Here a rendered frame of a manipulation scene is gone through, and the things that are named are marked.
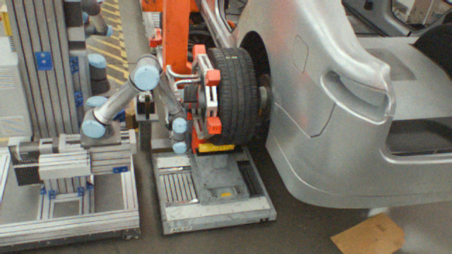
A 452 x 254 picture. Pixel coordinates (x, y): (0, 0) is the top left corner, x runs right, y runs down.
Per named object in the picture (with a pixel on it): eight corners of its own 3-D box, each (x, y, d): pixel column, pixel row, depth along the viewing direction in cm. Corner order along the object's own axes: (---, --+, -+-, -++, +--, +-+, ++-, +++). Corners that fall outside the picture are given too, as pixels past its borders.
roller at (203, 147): (236, 150, 294) (237, 144, 291) (195, 154, 287) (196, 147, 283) (234, 145, 299) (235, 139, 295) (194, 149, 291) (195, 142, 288)
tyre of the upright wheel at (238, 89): (265, 128, 246) (249, 29, 262) (227, 130, 240) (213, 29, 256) (237, 152, 307) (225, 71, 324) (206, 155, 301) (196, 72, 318)
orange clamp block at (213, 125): (217, 125, 260) (220, 134, 253) (205, 125, 258) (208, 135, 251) (218, 116, 256) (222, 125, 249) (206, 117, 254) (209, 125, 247)
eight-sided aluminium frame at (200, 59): (212, 154, 274) (220, 83, 241) (203, 154, 272) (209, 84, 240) (197, 108, 315) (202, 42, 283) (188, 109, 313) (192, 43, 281)
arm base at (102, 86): (87, 94, 271) (85, 81, 265) (87, 82, 283) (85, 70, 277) (111, 93, 275) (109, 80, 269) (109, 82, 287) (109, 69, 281)
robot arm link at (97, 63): (104, 80, 269) (103, 61, 261) (83, 78, 268) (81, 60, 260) (109, 71, 278) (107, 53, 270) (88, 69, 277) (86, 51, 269)
